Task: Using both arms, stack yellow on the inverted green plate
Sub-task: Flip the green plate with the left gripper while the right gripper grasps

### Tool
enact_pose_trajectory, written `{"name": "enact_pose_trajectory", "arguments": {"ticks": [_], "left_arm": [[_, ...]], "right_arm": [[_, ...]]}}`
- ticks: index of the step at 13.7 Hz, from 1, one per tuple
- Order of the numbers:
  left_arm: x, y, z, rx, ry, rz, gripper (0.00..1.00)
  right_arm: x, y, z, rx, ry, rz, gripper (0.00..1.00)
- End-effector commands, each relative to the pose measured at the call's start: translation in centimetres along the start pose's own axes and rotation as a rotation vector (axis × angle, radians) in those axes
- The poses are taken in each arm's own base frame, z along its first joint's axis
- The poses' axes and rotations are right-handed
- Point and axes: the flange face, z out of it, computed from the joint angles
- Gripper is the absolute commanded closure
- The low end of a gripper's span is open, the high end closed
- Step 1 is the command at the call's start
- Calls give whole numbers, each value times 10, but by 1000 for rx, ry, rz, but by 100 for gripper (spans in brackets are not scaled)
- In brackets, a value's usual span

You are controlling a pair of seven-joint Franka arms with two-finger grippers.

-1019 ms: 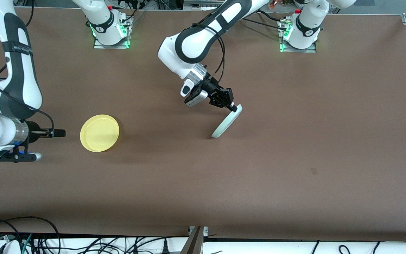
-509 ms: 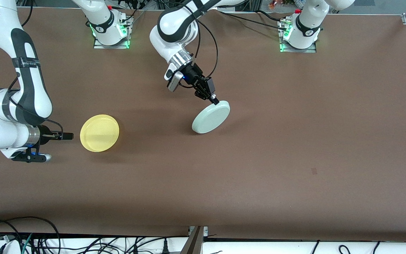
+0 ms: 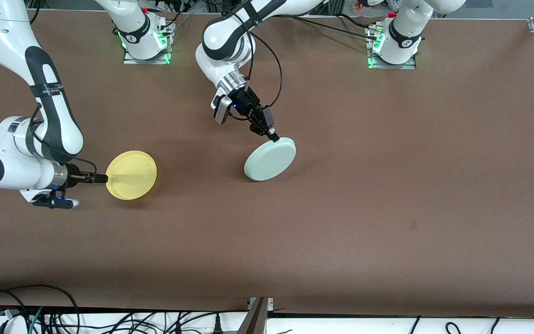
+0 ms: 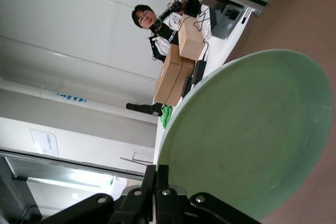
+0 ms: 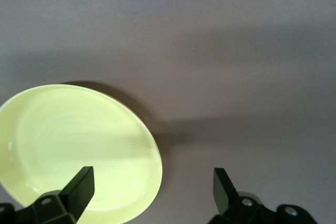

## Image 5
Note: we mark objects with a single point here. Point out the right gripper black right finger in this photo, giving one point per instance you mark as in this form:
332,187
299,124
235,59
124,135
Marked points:
228,203

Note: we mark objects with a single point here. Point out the yellow round plate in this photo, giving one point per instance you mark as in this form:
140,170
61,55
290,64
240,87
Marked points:
78,134

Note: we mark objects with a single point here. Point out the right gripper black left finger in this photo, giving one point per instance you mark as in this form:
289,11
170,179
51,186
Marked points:
76,197

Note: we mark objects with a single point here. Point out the brown table cover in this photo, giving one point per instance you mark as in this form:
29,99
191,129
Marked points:
210,51

